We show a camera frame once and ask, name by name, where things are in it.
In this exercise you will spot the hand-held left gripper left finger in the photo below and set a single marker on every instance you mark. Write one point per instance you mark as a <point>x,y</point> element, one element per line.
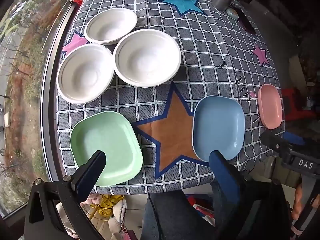
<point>87,182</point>

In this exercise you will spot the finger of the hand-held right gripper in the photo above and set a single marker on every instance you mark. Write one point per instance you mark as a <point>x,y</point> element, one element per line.
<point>293,138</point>
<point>272,140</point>

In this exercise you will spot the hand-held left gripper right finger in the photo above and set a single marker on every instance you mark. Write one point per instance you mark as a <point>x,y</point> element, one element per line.
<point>221,172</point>

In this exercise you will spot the small white speckled bowl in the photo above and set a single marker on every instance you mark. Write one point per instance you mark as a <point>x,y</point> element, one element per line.
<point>107,27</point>

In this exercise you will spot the pink square plate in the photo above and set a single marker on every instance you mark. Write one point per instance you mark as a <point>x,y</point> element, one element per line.
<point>270,106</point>

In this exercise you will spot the red plastic stool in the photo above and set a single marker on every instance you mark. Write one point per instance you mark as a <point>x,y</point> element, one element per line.
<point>293,103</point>

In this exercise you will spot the blue square plate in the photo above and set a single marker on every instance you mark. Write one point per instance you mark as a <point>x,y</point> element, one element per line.
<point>217,125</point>

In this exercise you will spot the green square plate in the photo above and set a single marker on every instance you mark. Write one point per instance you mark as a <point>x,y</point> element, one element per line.
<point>105,135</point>

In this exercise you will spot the person's jeans legs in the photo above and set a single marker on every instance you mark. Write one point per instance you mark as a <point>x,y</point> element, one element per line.
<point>165,217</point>

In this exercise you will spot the large white bowl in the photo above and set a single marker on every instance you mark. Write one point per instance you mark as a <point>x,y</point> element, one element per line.
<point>82,75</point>
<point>147,57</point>

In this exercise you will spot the grey checked star tablecloth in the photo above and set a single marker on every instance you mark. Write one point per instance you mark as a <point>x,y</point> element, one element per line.
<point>200,55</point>

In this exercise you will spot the small pale packet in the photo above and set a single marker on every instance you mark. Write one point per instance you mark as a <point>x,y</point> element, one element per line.
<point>232,12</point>

